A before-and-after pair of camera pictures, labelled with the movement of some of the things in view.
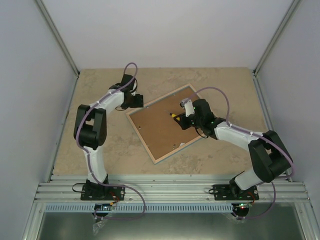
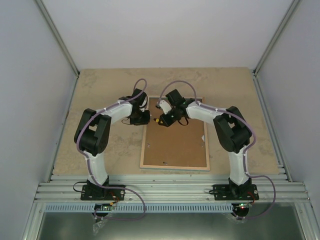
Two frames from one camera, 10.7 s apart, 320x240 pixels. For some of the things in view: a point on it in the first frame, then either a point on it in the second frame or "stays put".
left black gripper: (139, 102) to (145, 121)
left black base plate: (96, 192) stays put
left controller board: (102, 207) stays put
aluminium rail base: (66, 188) stays put
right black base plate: (232, 192) stays put
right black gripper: (183, 124) to (165, 122)
